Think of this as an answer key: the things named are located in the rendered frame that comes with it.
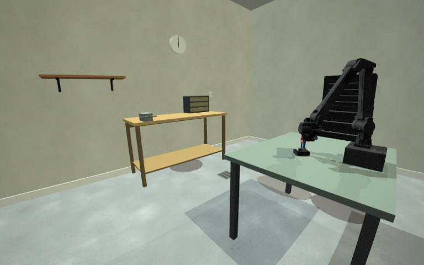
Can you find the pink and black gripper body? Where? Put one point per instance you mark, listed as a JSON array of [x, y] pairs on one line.
[[309, 137]]

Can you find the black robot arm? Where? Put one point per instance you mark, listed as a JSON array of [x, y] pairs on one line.
[[364, 127]]

